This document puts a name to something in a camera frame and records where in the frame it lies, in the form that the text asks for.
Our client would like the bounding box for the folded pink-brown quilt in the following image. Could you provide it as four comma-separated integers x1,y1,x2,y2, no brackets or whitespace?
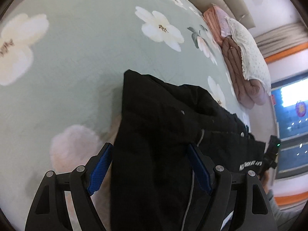
221,37,269,108

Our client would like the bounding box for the window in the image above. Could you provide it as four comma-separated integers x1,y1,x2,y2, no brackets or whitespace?
271,77,308,180

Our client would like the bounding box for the round window sticker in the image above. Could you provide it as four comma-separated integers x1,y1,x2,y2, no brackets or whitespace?
295,100,307,117

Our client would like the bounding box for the black hooded jacket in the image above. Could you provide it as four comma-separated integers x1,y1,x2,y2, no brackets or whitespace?
109,69,266,231

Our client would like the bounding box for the orange curtain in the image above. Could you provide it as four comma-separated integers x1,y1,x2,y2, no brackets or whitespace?
263,42,308,64

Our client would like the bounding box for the white floral pillow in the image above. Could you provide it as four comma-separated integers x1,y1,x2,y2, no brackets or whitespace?
225,16,272,91

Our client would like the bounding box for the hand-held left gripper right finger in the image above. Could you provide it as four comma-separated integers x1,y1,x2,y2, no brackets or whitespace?
187,143,269,231

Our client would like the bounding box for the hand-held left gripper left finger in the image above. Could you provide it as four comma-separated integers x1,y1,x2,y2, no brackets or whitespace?
24,143,114,231

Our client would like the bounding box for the beige curtain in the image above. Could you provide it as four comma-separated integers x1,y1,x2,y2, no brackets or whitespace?
254,20,308,56

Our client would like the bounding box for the pink pillow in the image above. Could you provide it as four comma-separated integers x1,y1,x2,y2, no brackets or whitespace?
203,4,232,45

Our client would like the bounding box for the beige padded headboard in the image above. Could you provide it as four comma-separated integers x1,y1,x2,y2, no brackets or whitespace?
166,0,256,28

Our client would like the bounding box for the bed with floral sheet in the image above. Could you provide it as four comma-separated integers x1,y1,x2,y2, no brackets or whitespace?
0,0,277,231

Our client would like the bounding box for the person's right forearm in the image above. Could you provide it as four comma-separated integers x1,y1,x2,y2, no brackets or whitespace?
261,172,290,229

